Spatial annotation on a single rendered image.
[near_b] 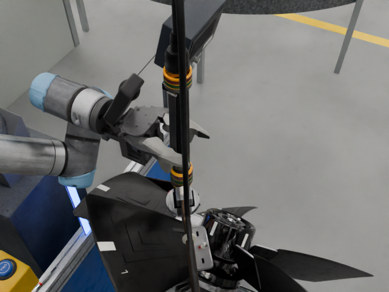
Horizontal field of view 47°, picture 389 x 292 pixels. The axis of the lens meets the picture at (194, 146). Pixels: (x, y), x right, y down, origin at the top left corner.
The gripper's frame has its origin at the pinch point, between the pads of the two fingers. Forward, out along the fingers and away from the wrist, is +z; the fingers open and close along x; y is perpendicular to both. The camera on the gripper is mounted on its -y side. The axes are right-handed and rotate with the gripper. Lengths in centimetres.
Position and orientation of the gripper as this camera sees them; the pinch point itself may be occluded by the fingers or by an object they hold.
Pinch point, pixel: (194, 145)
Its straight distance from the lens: 76.4
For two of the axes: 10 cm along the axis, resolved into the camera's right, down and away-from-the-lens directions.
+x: -4.7, 6.8, -5.6
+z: 8.8, 3.6, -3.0
